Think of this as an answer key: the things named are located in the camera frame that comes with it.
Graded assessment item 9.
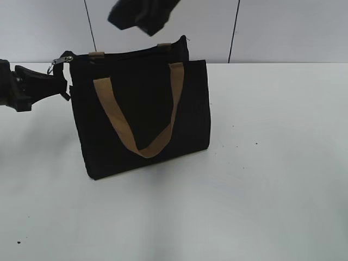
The black bag with tan handles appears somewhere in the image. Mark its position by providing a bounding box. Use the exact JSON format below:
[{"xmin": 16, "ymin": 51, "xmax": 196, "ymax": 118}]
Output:
[{"xmin": 60, "ymin": 36, "xmax": 211, "ymax": 180}]

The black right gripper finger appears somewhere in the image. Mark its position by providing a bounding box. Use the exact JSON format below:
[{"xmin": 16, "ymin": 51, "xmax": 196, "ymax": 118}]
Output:
[{"xmin": 108, "ymin": 0, "xmax": 179, "ymax": 36}]

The silver zipper pull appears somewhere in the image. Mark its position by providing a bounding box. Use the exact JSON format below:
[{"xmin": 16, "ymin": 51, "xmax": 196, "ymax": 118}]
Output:
[{"xmin": 47, "ymin": 55, "xmax": 73, "ymax": 74}]

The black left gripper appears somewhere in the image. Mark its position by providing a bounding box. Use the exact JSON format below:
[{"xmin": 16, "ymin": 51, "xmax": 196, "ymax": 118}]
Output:
[{"xmin": 1, "ymin": 59, "xmax": 71, "ymax": 112}]

